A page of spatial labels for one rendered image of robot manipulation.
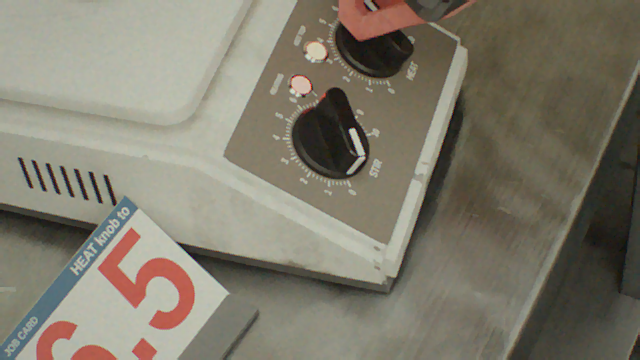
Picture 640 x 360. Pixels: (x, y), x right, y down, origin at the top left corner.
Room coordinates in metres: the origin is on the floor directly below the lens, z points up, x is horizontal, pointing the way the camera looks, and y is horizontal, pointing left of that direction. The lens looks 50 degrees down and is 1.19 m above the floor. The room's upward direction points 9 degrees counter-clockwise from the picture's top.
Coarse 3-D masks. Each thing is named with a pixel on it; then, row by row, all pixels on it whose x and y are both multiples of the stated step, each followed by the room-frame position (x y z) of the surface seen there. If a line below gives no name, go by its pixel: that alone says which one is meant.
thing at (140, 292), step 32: (128, 224) 0.34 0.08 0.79; (128, 256) 0.33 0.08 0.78; (160, 256) 0.33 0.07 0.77; (96, 288) 0.31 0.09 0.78; (128, 288) 0.32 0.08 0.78; (160, 288) 0.32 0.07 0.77; (192, 288) 0.32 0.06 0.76; (64, 320) 0.30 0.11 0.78; (96, 320) 0.30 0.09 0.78; (128, 320) 0.30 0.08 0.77; (160, 320) 0.31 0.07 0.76; (32, 352) 0.29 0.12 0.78; (64, 352) 0.29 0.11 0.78; (96, 352) 0.29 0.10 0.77; (128, 352) 0.29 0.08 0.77; (160, 352) 0.30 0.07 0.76
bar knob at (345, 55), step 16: (368, 0) 0.41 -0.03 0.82; (336, 32) 0.41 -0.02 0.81; (400, 32) 0.40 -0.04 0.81; (352, 48) 0.40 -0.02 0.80; (368, 48) 0.40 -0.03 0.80; (384, 48) 0.40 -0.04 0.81; (400, 48) 0.39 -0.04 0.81; (352, 64) 0.39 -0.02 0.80; (368, 64) 0.39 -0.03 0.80; (384, 64) 0.39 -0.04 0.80; (400, 64) 0.39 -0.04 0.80
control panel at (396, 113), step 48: (336, 0) 0.43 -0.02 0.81; (288, 48) 0.40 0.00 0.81; (336, 48) 0.40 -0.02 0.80; (432, 48) 0.41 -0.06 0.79; (288, 96) 0.37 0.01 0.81; (384, 96) 0.38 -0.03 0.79; (432, 96) 0.39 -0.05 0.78; (240, 144) 0.35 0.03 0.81; (288, 144) 0.35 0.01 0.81; (384, 144) 0.36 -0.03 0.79; (288, 192) 0.33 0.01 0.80; (336, 192) 0.33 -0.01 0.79; (384, 192) 0.34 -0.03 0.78; (384, 240) 0.32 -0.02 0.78
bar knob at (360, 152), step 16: (336, 96) 0.36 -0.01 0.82; (304, 112) 0.36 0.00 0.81; (320, 112) 0.36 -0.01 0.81; (336, 112) 0.35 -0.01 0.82; (352, 112) 0.36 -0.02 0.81; (304, 128) 0.36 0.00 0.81; (320, 128) 0.36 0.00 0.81; (336, 128) 0.35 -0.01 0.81; (352, 128) 0.35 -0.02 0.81; (304, 144) 0.35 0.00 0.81; (320, 144) 0.35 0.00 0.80; (336, 144) 0.35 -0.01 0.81; (352, 144) 0.34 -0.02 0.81; (368, 144) 0.35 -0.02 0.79; (304, 160) 0.34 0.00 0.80; (320, 160) 0.34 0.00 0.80; (336, 160) 0.34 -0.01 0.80; (352, 160) 0.34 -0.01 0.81; (336, 176) 0.34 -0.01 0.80; (352, 176) 0.34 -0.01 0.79
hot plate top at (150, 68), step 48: (0, 0) 0.43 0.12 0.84; (48, 0) 0.43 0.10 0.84; (144, 0) 0.41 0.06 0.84; (192, 0) 0.41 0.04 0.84; (240, 0) 0.40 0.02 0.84; (0, 48) 0.40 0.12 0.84; (48, 48) 0.40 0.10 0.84; (96, 48) 0.39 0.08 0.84; (144, 48) 0.38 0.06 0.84; (192, 48) 0.38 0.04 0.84; (0, 96) 0.38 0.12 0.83; (48, 96) 0.37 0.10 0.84; (96, 96) 0.36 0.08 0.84; (144, 96) 0.36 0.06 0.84; (192, 96) 0.35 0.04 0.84
